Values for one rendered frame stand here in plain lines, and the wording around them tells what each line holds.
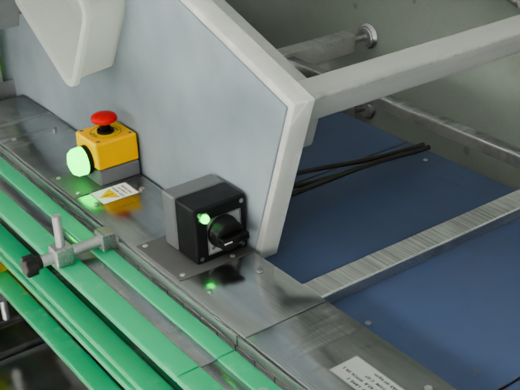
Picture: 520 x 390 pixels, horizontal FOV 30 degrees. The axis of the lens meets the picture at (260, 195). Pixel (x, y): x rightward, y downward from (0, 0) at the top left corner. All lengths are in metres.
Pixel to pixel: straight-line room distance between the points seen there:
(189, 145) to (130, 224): 0.14
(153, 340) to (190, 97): 0.35
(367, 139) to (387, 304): 0.49
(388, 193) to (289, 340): 0.42
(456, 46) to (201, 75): 0.36
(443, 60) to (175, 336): 0.52
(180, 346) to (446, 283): 0.35
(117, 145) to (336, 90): 0.39
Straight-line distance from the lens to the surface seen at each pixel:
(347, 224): 1.38
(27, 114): 1.78
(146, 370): 1.24
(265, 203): 1.23
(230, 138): 1.25
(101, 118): 1.47
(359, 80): 1.26
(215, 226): 1.23
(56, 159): 1.59
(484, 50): 1.42
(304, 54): 2.03
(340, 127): 1.69
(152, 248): 1.30
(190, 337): 1.16
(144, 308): 1.22
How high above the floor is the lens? 1.38
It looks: 31 degrees down
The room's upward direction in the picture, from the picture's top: 110 degrees counter-clockwise
